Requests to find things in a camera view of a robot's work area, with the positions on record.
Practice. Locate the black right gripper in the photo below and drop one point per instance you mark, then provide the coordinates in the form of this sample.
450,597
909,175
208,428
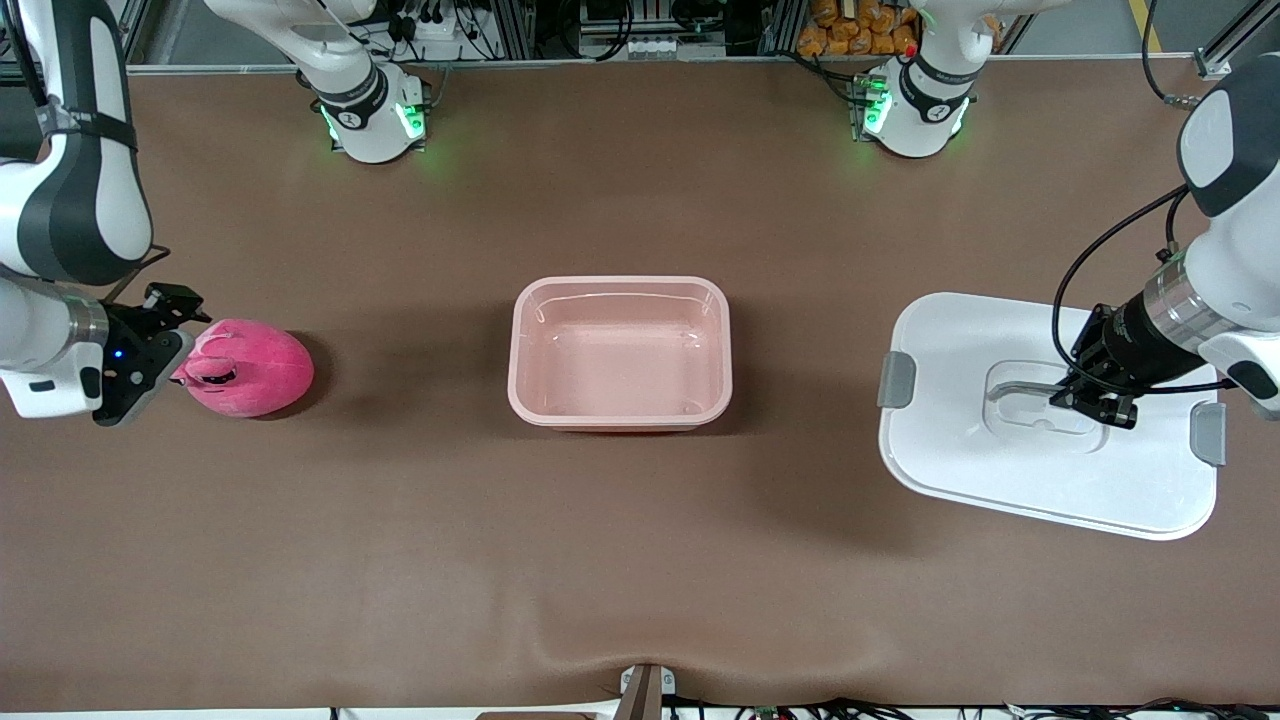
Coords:
128,330

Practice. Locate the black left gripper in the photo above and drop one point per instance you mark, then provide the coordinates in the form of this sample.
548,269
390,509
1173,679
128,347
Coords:
1128,346

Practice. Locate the pink plush toy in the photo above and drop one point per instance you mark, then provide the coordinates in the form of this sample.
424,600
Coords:
260,370

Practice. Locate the white box lid grey latches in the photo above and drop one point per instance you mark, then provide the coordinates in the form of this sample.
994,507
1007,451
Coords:
950,470

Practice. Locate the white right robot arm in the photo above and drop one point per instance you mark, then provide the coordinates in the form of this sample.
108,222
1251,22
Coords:
70,200

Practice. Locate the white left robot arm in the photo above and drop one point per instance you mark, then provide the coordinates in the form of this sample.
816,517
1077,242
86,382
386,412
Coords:
920,110

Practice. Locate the pink translucent plastic box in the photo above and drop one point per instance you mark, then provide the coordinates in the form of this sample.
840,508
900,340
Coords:
620,360

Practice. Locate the white power strip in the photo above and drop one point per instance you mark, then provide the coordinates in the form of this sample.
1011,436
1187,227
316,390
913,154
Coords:
440,40

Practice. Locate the orange snack bag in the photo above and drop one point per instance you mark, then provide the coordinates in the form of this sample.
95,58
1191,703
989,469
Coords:
860,30

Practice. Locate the grey multi-port device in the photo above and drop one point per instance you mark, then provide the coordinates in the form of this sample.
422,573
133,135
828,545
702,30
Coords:
655,45

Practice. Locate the aluminium table edge rail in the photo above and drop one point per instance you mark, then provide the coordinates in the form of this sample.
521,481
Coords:
650,60

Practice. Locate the metal clamp bracket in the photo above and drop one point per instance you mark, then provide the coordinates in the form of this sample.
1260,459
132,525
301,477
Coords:
645,690

